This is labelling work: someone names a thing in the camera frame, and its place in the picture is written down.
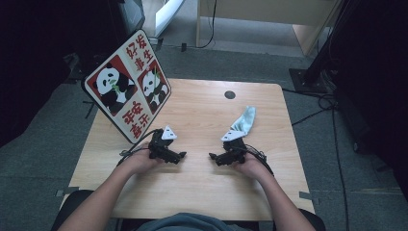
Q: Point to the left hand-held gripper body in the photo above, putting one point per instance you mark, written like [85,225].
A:
[158,146]

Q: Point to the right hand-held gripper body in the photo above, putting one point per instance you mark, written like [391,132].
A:
[235,149]

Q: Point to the light blue cloth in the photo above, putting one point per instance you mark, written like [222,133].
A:
[245,120]

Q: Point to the panda picture board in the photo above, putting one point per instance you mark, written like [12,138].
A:
[128,86]

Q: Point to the person's right hand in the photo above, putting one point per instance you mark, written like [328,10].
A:
[253,166]

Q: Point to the person's left hand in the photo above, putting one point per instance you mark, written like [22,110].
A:
[139,162]

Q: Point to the dark round table hole cap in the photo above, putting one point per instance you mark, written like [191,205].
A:
[230,95]

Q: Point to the person's grey-blue shirt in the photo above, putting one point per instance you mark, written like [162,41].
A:
[186,223]

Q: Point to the grey floor tape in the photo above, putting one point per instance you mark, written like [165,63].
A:
[65,191]
[308,196]

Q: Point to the black metal stand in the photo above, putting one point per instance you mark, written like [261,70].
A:
[308,80]

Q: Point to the small black plug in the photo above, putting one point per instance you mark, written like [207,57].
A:
[183,47]

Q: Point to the black flat stand base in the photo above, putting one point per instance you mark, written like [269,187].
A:
[77,69]

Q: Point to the white panel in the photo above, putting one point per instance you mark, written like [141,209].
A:
[170,16]

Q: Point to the dark monitor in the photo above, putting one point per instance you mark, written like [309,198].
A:
[133,14]

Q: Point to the light wooden desk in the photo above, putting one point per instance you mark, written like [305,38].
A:
[256,9]

